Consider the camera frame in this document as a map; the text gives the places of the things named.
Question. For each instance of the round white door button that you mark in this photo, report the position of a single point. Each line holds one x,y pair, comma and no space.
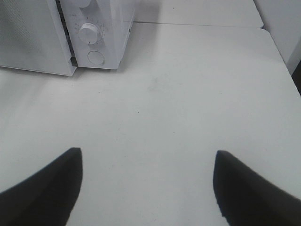
96,58

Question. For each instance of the white microwave door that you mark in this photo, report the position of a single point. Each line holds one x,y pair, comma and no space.
32,37

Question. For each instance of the white microwave knob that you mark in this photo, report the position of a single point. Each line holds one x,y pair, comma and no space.
83,3
89,33

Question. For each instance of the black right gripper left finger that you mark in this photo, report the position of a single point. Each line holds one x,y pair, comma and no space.
46,198

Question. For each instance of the white microwave oven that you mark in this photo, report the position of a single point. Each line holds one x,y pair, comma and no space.
113,18

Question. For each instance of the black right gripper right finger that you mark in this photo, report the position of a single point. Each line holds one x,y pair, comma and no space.
245,198

